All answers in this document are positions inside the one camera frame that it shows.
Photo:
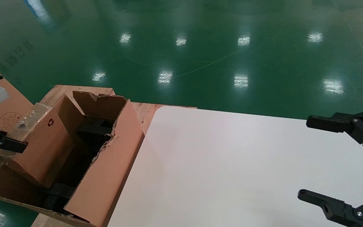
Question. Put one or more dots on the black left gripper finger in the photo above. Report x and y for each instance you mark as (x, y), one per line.
(9, 145)

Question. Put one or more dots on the small taped cardboard box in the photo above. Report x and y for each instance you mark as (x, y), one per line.
(43, 148)

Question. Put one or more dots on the big open cardboard box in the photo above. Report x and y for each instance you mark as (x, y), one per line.
(106, 176)

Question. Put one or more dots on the black foam insert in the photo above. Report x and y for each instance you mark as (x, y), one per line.
(96, 129)

